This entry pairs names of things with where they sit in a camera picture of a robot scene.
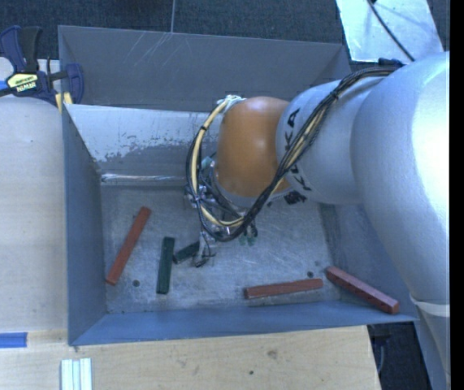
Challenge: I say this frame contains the grey metal bin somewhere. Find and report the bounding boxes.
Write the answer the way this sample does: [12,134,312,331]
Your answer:
[57,24,420,347]

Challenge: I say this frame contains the long dark green flat block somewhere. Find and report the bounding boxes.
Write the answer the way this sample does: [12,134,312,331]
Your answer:
[155,236,176,296]

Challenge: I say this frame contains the pale wood flat board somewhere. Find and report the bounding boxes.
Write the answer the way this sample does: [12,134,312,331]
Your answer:
[0,58,70,335]

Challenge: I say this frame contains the red-brown flat block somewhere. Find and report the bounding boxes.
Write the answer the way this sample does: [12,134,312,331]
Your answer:
[243,277,325,301]
[325,266,401,316]
[105,206,153,287]

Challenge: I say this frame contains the black cylinder on white bracket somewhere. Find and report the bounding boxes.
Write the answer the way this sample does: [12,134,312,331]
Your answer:
[284,189,310,206]

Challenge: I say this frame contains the short dark green flat block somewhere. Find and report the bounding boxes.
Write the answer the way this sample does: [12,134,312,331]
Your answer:
[171,240,202,265]

